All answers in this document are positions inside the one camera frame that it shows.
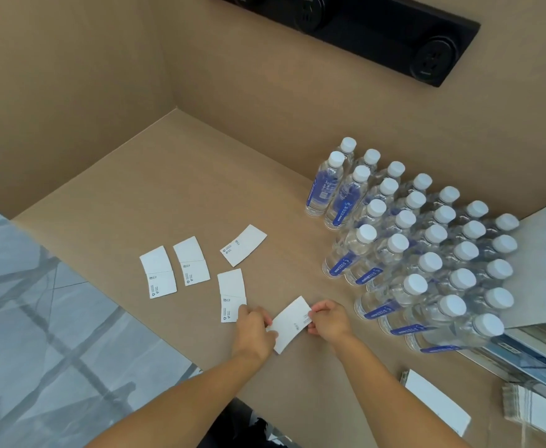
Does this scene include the upright stack of white sleeves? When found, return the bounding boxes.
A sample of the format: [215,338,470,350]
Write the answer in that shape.
[501,381,546,448]

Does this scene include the person's left forearm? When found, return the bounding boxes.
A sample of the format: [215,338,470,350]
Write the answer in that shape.
[83,344,277,448]

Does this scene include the person's dark trousers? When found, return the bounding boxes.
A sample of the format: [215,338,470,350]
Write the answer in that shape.
[202,398,298,448]

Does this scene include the person's left hand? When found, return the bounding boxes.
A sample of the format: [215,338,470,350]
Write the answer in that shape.
[232,305,279,365]

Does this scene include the group of clear water bottles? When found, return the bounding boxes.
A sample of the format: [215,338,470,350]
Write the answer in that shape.
[304,136,521,354]

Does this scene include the person's right hand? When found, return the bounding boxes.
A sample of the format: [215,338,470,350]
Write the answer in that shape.
[307,299,354,344]

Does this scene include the round black power socket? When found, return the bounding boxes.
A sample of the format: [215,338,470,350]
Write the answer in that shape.
[293,0,335,29]
[414,36,458,84]

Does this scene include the flat pile of white sleeves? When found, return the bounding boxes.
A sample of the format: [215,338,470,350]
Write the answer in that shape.
[398,368,473,438]

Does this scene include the white paper cup sleeve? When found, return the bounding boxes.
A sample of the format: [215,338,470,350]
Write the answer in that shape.
[172,236,211,288]
[220,224,268,268]
[266,296,313,355]
[217,268,248,324]
[139,245,179,300]

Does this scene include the person's right forearm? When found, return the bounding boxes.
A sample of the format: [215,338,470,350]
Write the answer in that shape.
[323,327,473,448]

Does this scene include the black recessed socket panel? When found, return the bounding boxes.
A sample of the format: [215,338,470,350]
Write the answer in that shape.
[210,0,482,88]

